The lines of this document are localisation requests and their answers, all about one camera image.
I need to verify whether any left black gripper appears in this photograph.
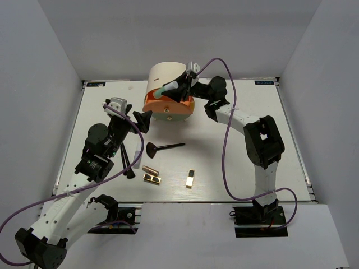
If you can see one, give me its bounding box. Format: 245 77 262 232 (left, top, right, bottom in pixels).
107 104 153 158

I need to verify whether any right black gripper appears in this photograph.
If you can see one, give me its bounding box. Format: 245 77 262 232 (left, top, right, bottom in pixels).
162 71 214 103

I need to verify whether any green white makeup tube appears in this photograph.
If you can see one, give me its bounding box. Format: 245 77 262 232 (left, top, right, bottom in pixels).
153 81 178 99

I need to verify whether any round beige orange organizer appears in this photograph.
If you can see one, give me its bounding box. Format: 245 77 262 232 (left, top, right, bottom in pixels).
142 62 195 122

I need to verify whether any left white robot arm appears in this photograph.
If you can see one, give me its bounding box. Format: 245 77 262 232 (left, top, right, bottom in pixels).
15 108 152 268

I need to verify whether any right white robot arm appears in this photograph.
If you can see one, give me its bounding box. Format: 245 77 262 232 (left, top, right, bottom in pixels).
157 73 285 224

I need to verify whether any black fan brush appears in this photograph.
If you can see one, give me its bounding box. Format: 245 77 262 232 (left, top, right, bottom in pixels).
146 142 186 159

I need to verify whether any rose gold lipstick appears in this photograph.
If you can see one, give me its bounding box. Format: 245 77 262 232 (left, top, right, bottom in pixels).
142 165 159 176

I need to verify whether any black gold lipstick case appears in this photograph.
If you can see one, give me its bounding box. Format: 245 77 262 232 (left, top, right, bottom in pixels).
143 174 161 185

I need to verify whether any gold black lipstick upright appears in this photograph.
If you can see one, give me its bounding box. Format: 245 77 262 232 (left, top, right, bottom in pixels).
186 169 195 188

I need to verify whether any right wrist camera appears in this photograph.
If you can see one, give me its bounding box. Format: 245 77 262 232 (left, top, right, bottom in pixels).
186 61 200 79

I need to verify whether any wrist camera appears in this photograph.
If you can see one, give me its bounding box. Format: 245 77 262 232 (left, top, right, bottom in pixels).
186 61 200 79
103 97 132 117

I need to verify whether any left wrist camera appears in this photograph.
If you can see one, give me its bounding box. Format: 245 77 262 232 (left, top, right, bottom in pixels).
103 97 132 117

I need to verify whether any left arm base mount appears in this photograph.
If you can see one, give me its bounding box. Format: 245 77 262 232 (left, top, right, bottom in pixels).
88 203 142 235

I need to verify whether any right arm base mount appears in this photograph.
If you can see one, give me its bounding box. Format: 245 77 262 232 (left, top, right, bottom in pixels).
229 206 288 238

